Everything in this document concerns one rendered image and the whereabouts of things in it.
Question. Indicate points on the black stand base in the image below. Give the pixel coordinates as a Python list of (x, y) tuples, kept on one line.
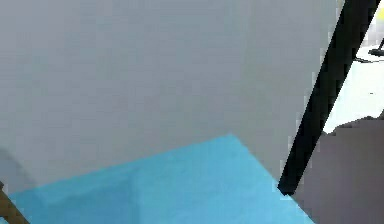
[(378, 51)]

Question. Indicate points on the black door frame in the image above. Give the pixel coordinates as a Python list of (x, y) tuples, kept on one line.
[(328, 90)]

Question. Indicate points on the brown wooden furniture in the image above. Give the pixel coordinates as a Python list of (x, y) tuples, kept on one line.
[(7, 208)]

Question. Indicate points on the yellow object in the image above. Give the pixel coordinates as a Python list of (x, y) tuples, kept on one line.
[(381, 13)]

